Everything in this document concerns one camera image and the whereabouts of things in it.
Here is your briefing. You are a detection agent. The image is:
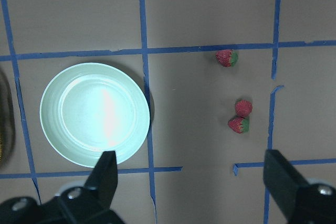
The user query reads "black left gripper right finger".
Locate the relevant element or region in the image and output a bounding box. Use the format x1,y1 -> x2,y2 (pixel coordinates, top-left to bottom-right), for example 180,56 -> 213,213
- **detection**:
263,150 -> 312,219

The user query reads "brown wicker basket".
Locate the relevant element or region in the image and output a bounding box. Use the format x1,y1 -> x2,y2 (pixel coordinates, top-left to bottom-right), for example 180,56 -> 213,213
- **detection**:
0,140 -> 4,161

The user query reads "light green plate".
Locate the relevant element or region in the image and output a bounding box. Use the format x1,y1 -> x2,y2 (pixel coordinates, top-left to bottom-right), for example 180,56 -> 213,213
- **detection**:
39,62 -> 150,168

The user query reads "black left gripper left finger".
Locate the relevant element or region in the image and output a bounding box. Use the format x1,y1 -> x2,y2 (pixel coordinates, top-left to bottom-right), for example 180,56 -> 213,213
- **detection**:
84,151 -> 118,208

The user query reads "red strawberry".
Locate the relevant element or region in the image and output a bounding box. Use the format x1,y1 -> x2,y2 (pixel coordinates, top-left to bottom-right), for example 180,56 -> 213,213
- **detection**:
215,49 -> 238,67
235,99 -> 253,118
228,116 -> 250,134

